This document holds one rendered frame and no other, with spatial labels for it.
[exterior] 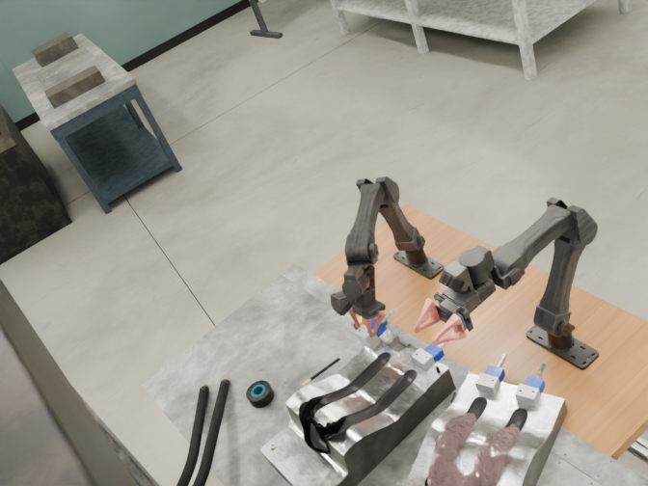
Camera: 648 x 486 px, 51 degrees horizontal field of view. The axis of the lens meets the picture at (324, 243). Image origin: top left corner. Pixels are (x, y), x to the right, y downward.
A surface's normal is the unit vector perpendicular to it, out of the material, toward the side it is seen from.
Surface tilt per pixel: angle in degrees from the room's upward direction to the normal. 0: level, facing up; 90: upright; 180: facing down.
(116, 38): 90
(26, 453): 0
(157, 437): 0
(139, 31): 90
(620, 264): 0
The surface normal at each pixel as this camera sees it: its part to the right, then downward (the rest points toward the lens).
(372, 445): 0.59, 0.32
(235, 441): -0.33, -0.74
